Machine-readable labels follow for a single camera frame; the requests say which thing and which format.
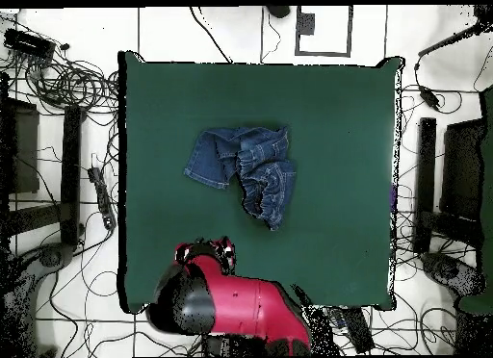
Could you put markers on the blue denim jeans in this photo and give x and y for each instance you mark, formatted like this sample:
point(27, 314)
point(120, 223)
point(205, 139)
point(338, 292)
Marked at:
point(265, 181)

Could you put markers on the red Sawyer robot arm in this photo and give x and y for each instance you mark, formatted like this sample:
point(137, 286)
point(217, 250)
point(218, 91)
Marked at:
point(246, 304)

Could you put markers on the black power strip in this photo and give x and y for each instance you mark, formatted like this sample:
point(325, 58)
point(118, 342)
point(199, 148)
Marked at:
point(358, 331)
point(103, 196)

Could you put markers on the dark green table cloth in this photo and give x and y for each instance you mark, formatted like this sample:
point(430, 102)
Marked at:
point(327, 142)

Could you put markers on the black stand bar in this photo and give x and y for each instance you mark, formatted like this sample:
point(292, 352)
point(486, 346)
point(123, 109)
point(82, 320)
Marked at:
point(425, 173)
point(71, 173)

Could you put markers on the grey chair base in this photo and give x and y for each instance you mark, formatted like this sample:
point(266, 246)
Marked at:
point(446, 269)
point(52, 256)

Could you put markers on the dark grey panel box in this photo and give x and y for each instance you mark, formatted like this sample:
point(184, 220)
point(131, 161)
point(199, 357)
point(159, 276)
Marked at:
point(23, 150)
point(462, 169)

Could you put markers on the person's right shoe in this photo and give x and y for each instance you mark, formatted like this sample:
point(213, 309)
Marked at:
point(278, 11)

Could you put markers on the black power adapter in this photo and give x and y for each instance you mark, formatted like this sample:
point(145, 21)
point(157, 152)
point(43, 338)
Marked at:
point(429, 97)

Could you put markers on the green hanging cloth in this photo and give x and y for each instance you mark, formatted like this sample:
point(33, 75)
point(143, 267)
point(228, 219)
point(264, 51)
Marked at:
point(488, 181)

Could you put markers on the black electronics box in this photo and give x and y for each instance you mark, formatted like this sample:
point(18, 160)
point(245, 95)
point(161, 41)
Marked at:
point(29, 44)

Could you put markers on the black boom rod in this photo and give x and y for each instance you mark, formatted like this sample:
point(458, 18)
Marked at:
point(450, 38)

